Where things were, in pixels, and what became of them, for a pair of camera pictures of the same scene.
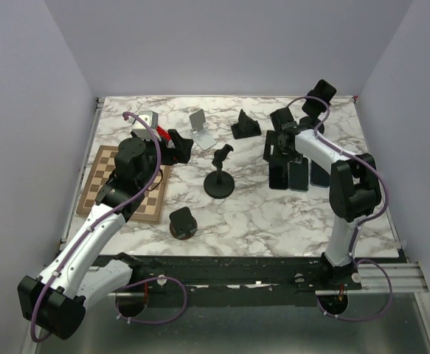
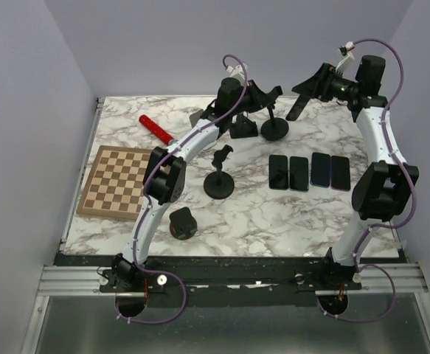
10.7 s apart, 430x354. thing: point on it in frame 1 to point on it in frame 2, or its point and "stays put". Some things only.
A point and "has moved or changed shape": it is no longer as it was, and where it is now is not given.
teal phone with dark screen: [299, 175] stays put
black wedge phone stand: [246, 127] stays put
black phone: [278, 175] stays put
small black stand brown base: [182, 225] stays put
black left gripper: [182, 153] to [257, 99]
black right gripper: [272, 139] to [317, 85]
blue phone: [318, 176] stays put
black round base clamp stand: [220, 184] stays put
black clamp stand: [314, 108] has moved or changed shape
